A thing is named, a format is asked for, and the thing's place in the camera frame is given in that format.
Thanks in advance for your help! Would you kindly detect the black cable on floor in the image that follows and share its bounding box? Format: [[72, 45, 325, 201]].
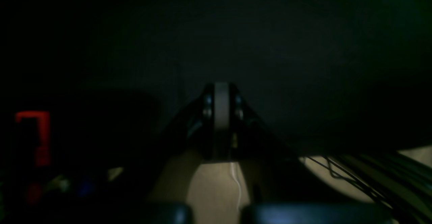
[[304, 156, 395, 211]]

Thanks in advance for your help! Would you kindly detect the white cable on floor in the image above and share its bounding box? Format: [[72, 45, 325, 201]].
[[231, 163, 243, 211]]

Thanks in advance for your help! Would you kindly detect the blue orange clamp bottom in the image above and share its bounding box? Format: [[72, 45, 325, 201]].
[[13, 110, 98, 206]]

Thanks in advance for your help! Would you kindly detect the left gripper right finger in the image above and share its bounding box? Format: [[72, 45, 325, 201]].
[[222, 83, 355, 204]]

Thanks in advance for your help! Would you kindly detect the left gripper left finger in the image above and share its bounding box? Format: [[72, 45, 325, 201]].
[[138, 83, 217, 202]]

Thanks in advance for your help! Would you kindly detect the black table cloth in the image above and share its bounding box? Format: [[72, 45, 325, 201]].
[[1, 0, 431, 165]]

